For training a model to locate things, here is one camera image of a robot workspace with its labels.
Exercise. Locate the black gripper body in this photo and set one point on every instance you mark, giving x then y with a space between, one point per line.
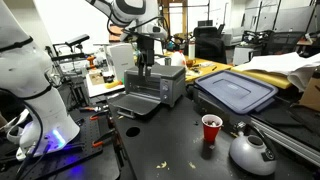
146 50

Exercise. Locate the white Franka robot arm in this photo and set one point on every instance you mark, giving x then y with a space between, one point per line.
30 83

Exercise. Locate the grey microwave oven body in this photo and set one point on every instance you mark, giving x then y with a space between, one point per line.
170 83

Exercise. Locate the white rectangular box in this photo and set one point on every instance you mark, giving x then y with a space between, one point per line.
120 61

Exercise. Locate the small grey can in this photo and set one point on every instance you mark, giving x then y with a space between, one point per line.
167 61

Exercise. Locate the yellow banana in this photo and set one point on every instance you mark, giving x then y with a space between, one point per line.
113 84

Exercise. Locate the white plastic bottle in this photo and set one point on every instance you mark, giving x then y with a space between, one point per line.
191 50

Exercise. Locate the orange power drill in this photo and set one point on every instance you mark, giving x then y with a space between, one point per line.
91 62

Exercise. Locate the black office chair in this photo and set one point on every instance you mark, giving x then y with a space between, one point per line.
210 45

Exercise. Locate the black clamp with orange tip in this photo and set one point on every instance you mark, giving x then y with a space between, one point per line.
103 138
96 116

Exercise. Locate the red plastic cup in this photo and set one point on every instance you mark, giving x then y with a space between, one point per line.
211 128

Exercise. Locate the blue plastic bin lid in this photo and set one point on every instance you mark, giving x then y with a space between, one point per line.
235 90

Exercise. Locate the black perforated breadboard plate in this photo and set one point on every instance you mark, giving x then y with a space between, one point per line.
66 160

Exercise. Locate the yellow foam board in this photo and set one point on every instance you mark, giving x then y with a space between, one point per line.
266 78

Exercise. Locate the white paper stack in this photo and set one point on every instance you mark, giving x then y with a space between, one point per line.
283 65

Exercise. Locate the black mesh chair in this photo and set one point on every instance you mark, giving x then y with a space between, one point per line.
283 42

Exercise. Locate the brown cardboard box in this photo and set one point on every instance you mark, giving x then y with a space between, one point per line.
311 95

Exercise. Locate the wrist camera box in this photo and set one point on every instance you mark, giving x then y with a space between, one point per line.
156 32

